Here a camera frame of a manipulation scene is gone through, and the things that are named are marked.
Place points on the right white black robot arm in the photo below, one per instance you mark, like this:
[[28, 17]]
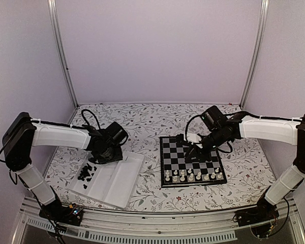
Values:
[[286, 130]]

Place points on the white plastic compartment tray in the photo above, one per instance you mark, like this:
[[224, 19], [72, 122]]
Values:
[[113, 183]]

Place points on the pile of black chess pieces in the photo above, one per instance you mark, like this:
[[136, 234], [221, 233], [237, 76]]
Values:
[[86, 174]]

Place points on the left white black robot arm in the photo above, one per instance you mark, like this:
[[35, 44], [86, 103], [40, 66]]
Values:
[[26, 133]]

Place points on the aluminium frame post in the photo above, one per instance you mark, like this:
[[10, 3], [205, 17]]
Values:
[[61, 52], [256, 51]]

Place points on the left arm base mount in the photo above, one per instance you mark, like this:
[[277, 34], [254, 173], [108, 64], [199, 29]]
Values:
[[71, 214]]

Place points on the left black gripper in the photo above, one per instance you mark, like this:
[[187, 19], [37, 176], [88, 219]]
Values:
[[118, 156]]

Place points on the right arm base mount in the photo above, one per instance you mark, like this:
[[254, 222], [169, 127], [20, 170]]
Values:
[[262, 220]]

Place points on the white chess king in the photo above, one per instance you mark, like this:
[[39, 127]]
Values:
[[191, 177]]

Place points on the black silver chess board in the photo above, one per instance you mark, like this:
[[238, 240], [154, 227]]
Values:
[[172, 155]]

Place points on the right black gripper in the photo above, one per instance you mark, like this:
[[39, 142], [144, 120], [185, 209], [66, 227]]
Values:
[[201, 156]]

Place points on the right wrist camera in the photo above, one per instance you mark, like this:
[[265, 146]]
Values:
[[190, 139]]

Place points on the floral patterned table mat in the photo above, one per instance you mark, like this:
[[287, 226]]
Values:
[[247, 170]]

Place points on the right aluminium frame post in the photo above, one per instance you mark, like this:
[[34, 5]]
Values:
[[256, 51]]

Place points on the left aluminium frame post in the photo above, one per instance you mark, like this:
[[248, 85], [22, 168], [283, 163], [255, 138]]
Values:
[[61, 52]]

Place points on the front aluminium rail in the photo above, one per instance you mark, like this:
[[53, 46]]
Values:
[[115, 226]]

